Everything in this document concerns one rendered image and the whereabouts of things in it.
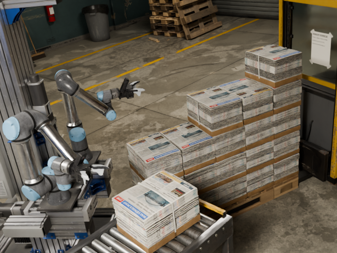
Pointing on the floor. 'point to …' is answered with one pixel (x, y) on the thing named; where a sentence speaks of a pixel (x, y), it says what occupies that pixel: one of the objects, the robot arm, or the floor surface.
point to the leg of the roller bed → (228, 245)
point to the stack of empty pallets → (169, 17)
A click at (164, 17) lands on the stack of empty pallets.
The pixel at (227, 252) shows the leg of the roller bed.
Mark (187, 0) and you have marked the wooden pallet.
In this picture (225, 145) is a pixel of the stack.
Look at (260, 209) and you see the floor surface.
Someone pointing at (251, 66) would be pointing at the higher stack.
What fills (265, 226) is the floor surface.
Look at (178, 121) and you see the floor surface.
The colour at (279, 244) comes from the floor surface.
